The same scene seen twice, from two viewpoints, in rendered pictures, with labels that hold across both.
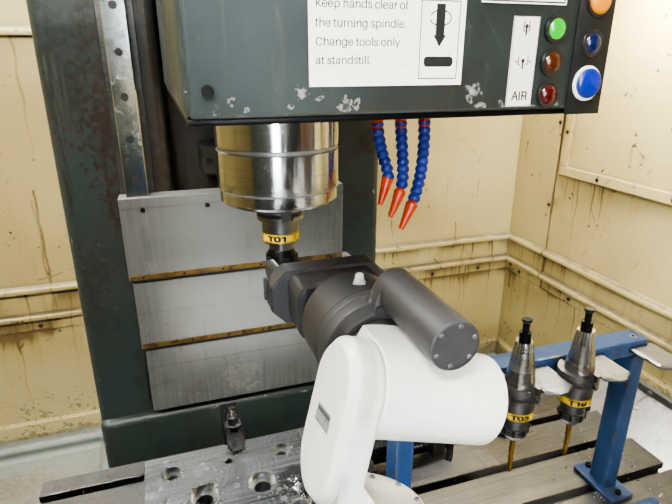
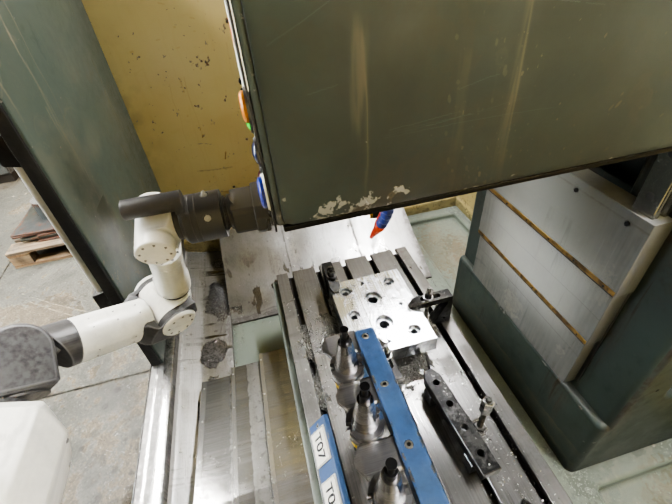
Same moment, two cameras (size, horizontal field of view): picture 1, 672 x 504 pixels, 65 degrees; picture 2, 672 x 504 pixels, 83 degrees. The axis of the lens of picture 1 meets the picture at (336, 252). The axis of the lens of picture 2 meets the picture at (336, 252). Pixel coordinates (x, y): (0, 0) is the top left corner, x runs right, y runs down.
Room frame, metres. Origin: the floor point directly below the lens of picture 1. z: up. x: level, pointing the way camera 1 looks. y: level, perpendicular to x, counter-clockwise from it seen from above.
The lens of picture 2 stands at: (0.69, -0.58, 1.83)
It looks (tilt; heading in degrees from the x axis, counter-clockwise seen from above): 40 degrees down; 97
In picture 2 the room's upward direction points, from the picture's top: 5 degrees counter-clockwise
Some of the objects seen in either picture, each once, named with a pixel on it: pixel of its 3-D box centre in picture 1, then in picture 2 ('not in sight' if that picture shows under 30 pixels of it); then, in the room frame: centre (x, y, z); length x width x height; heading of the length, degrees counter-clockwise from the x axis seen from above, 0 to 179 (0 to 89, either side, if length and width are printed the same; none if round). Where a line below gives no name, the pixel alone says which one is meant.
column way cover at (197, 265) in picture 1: (242, 297); (536, 253); (1.12, 0.22, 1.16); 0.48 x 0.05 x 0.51; 108
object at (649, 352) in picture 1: (658, 357); not in sight; (0.77, -0.54, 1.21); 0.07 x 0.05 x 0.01; 18
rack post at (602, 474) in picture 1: (615, 419); not in sight; (0.82, -0.52, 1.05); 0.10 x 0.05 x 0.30; 18
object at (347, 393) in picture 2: not in sight; (355, 394); (0.66, -0.22, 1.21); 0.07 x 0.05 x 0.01; 18
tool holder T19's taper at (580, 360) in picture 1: (582, 348); (390, 484); (0.71, -0.38, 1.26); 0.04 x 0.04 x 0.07
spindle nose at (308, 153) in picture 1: (277, 153); not in sight; (0.70, 0.08, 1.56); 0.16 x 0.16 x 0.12
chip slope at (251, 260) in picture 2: not in sight; (324, 254); (0.49, 0.71, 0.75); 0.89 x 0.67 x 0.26; 18
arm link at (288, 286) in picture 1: (342, 305); (234, 209); (0.44, -0.01, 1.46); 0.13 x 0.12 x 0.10; 108
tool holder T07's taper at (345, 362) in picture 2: not in sight; (345, 353); (0.64, -0.17, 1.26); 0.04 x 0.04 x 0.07
